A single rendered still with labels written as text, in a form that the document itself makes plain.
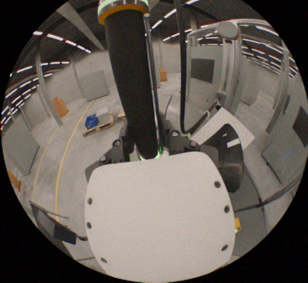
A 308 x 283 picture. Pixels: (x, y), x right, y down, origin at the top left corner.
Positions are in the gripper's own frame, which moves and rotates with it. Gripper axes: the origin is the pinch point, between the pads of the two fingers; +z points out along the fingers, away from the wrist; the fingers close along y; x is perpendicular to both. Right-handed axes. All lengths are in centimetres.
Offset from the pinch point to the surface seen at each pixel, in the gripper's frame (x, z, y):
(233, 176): -7.2, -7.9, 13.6
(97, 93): -111, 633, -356
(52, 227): -27, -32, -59
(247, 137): -16.3, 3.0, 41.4
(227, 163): -8.0, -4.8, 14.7
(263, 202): -50, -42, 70
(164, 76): -113, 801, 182
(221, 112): -16, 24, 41
